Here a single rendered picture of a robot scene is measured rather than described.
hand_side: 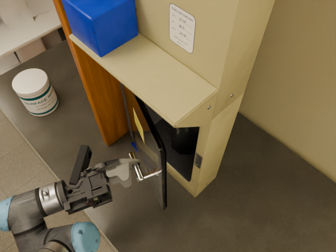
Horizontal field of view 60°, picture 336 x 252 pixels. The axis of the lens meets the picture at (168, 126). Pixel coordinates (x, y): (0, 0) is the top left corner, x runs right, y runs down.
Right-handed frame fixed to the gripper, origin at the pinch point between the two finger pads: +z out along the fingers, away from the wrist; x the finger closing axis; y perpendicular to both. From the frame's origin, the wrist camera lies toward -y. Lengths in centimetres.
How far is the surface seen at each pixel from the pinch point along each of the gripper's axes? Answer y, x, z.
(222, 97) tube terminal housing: 7.0, 26.9, 18.8
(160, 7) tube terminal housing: -6.3, 40.2, 11.2
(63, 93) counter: -56, -26, -17
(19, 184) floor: -75, -120, -72
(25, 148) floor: -103, -120, -65
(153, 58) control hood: -4.1, 31.0, 8.6
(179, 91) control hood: 5.7, 31.0, 10.1
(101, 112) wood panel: -23.7, -5.1, -4.0
